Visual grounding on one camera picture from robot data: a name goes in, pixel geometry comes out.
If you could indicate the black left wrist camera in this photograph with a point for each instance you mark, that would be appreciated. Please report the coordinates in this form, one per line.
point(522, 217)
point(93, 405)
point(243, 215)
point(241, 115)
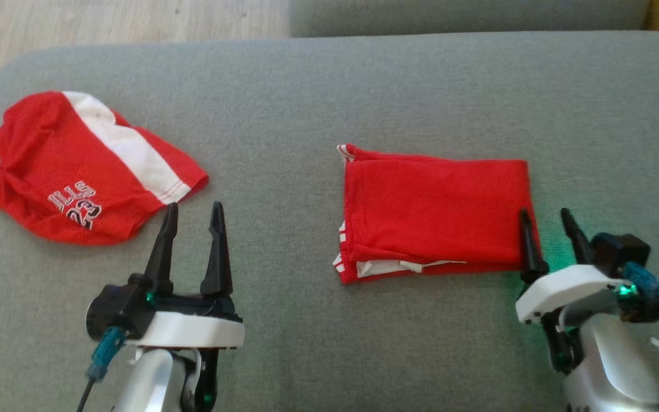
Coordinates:
point(118, 306)

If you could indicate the red white basketball jersey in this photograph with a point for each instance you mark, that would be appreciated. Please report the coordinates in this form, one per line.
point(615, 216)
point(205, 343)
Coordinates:
point(432, 212)

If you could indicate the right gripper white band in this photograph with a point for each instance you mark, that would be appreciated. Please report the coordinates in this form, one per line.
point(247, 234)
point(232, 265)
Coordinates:
point(558, 289)

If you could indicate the grey sofa back cushion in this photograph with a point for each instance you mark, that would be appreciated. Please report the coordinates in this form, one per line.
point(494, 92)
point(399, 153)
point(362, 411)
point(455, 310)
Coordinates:
point(467, 14)

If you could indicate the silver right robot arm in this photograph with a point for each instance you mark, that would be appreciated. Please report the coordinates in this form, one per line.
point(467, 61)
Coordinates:
point(615, 360)

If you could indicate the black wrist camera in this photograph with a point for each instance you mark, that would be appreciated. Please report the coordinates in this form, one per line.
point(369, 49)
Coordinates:
point(621, 252)
point(118, 306)

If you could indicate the grey fabric sofa seat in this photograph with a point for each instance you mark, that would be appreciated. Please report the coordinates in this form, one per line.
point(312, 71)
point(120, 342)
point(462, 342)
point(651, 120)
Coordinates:
point(329, 343)

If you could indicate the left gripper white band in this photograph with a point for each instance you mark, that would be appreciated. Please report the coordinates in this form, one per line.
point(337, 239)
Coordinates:
point(192, 331)

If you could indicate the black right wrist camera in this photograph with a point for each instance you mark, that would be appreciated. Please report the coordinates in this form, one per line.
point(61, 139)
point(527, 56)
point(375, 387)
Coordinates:
point(621, 252)

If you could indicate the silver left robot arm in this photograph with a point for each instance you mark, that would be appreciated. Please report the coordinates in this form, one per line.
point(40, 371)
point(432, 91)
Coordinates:
point(152, 383)

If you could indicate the red white basketball shorts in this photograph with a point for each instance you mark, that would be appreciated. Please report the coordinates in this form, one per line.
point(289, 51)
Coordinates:
point(49, 160)

